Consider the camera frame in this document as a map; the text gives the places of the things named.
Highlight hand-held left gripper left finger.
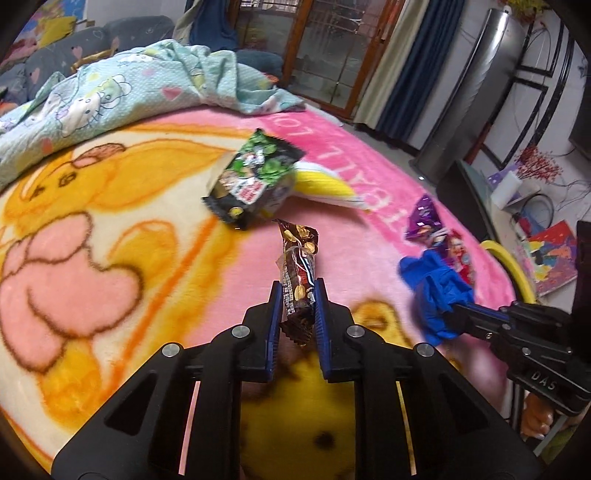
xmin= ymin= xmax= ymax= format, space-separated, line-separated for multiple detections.
xmin=51 ymin=279 xmax=283 ymax=480

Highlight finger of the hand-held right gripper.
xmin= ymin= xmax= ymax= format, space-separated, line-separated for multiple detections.
xmin=457 ymin=316 xmax=513 ymax=342
xmin=450 ymin=299 xmax=522 ymax=324

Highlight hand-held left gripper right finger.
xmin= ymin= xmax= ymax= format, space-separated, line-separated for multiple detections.
xmin=313 ymin=278 xmax=544 ymax=480

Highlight yellow rimmed bin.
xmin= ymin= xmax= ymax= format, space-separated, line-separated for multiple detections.
xmin=480 ymin=240 xmax=539 ymax=305

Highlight brown chocolate bar wrapper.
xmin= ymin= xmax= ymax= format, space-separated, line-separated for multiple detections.
xmin=274 ymin=219 xmax=320 ymax=347

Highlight blue plastic glove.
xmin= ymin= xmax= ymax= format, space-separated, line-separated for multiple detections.
xmin=399 ymin=250 xmax=475 ymax=347

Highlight red snack wrapper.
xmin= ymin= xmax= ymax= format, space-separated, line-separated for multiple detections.
xmin=431 ymin=228 xmax=476 ymax=284

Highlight purple snack wrapper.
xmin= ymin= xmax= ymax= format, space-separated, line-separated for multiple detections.
xmin=405 ymin=194 xmax=446 ymax=243

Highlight yellow and white plastic bag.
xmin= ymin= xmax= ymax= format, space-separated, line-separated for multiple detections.
xmin=288 ymin=159 xmax=370 ymax=213

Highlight green and black snack packet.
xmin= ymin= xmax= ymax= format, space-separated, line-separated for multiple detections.
xmin=202 ymin=128 xmax=306 ymax=230

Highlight person's right hand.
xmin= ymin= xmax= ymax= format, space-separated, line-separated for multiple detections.
xmin=519 ymin=396 xmax=583 ymax=439

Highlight colourful canvas painting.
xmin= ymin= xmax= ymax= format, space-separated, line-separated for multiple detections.
xmin=515 ymin=220 xmax=578 ymax=297

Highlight white ribbed vase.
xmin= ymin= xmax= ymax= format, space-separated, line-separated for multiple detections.
xmin=490 ymin=179 xmax=541 ymax=210

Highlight grey television cabinet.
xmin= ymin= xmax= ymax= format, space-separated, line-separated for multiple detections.
xmin=436 ymin=159 xmax=578 ymax=301

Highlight pink printed blanket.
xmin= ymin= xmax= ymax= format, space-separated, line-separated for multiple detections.
xmin=0 ymin=104 xmax=518 ymax=480

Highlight grey tower air conditioner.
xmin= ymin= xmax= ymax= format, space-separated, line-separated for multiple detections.
xmin=412 ymin=7 xmax=527 ymax=185

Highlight blue and beige curtain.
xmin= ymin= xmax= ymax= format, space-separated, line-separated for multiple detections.
xmin=355 ymin=0 xmax=490 ymax=148
xmin=173 ymin=0 xmax=241 ymax=51

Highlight wooden sliding glass door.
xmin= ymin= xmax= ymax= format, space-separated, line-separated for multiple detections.
xmin=233 ymin=0 xmax=407 ymax=123

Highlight light blue printed quilt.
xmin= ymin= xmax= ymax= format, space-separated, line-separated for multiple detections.
xmin=0 ymin=39 xmax=306 ymax=185

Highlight yellow and red artificial flowers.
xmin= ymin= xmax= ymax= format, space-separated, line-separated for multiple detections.
xmin=501 ymin=0 xmax=550 ymax=24

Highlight golden snack packet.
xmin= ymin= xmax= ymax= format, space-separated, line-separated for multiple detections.
xmin=69 ymin=48 xmax=114 ymax=75

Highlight blue patterned sofa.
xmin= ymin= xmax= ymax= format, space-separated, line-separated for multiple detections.
xmin=0 ymin=16 xmax=282 ymax=107

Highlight basket with black hoop handle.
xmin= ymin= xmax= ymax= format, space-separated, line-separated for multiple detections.
xmin=522 ymin=194 xmax=555 ymax=232

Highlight black wall television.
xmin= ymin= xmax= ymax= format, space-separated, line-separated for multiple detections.
xmin=567 ymin=69 xmax=591 ymax=161

